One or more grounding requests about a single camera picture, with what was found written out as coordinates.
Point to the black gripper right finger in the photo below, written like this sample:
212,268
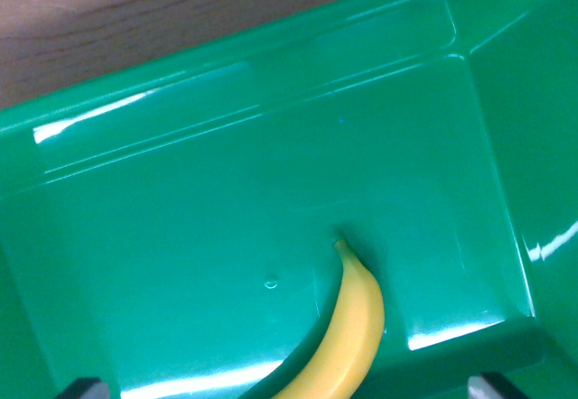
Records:
490,388

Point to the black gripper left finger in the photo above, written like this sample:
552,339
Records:
85,390

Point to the yellow banana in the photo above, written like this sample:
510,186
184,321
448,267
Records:
350,336

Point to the green plastic bin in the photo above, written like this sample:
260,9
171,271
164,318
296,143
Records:
189,218

